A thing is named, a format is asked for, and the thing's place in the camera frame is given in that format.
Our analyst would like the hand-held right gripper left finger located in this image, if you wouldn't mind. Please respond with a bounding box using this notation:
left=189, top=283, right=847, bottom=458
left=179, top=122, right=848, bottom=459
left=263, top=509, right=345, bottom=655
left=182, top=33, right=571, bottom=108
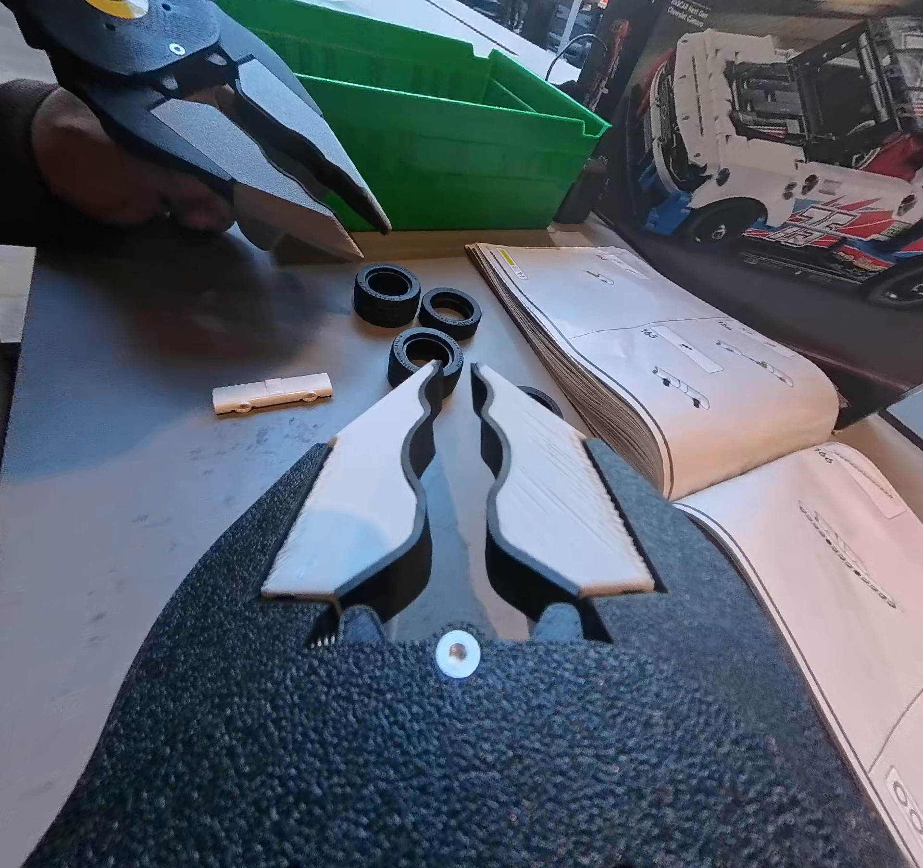
left=260, top=359, right=444, bottom=604

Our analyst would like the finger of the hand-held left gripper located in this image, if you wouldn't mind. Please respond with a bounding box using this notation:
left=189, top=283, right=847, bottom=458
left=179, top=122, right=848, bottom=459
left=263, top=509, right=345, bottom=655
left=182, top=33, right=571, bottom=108
left=234, top=59, right=392, bottom=236
left=151, top=88, right=365, bottom=263

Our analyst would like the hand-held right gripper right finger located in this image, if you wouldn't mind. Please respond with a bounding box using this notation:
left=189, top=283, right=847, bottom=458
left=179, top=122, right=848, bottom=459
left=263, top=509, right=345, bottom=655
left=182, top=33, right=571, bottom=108
left=470, top=362, right=657, bottom=601

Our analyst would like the white brick connector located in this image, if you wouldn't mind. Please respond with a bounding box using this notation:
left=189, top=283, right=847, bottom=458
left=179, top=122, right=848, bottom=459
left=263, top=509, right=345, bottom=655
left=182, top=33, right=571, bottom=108
left=211, top=379, right=275, bottom=416
left=265, top=372, right=335, bottom=403

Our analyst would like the green box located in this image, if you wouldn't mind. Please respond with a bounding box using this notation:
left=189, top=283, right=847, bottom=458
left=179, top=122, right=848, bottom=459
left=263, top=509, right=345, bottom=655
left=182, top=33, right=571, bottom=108
left=214, top=0, right=612, bottom=233

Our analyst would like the white instruction booklet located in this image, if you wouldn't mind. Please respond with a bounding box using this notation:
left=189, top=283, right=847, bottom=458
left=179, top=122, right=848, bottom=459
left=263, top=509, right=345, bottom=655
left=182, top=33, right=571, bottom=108
left=465, top=240, right=923, bottom=868

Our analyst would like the person's left forearm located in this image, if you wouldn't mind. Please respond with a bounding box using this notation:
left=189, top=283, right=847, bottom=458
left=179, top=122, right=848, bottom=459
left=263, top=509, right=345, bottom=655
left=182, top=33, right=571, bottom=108
left=0, top=78, right=69, bottom=250

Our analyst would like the grey desk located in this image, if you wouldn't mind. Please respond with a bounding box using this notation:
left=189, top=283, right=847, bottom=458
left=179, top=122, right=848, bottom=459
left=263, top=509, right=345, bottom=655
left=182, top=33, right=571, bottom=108
left=0, top=222, right=923, bottom=868

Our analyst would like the person's left hand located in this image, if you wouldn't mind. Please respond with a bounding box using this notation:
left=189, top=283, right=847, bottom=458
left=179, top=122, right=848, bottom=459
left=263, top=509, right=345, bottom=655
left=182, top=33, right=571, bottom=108
left=32, top=91, right=239, bottom=233

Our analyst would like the white topped wooden table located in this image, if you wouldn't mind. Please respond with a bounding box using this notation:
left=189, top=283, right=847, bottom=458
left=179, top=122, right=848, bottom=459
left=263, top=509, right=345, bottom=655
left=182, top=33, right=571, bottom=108
left=123, top=0, right=584, bottom=84

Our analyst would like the black power adapter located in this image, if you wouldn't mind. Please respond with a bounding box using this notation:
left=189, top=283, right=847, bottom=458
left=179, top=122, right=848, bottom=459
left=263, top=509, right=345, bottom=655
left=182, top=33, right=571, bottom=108
left=554, top=157, right=608, bottom=227

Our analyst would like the dark cardboard box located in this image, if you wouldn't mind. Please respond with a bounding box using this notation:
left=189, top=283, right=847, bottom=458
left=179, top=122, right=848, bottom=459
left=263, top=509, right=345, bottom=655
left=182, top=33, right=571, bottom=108
left=580, top=0, right=923, bottom=428

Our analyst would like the black cable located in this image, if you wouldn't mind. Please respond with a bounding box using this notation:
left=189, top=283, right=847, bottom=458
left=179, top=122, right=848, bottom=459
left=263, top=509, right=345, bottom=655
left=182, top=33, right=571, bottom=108
left=544, top=33, right=611, bottom=84

